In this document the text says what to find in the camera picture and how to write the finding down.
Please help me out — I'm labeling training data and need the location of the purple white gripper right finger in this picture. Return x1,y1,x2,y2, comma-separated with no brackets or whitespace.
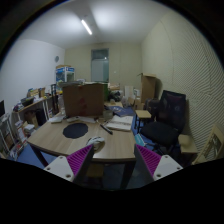
134,144,182,181

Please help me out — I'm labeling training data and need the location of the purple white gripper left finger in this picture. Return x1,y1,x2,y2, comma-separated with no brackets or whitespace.
44,145,94,184

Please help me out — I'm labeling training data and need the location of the white computer mouse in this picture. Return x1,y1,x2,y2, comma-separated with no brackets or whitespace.
86,136,105,152

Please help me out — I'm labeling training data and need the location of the round black mouse pad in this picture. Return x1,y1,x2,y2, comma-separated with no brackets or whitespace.
63,123,88,139

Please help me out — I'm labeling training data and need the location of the wooden table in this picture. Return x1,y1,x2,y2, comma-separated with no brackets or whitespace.
28,119,136,189

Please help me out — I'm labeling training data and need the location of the open white notebook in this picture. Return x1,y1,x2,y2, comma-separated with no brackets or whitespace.
106,115,133,131

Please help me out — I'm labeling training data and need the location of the white keyboard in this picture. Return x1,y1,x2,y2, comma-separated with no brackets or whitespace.
66,116,96,123

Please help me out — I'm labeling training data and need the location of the black pen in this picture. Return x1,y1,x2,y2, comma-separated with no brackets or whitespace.
100,124,113,135

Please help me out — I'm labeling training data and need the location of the small wooden stool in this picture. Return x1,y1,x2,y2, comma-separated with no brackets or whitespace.
135,110,152,131

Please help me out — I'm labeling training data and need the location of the black office chair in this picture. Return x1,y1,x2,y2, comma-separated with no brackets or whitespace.
140,90,186,155

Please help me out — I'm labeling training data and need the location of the small grey cup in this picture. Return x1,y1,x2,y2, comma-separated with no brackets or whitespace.
103,110,113,120

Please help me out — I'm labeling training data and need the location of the wooden chair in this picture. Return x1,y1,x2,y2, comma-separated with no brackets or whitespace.
178,123,224,165

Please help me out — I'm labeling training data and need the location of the large brown cardboard box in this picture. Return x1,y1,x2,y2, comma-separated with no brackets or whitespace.
63,83,104,117

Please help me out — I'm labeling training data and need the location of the wooden shelf unit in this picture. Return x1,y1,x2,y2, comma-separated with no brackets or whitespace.
0,85,59,160

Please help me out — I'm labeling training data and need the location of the tall cardboard box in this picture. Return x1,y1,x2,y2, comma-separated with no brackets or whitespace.
140,73,156,103

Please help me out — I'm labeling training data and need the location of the white display fridge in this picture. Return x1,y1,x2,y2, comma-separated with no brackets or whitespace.
56,65,75,83

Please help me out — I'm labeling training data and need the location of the ceiling fluorescent light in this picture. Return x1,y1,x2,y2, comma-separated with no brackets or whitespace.
81,19,92,35

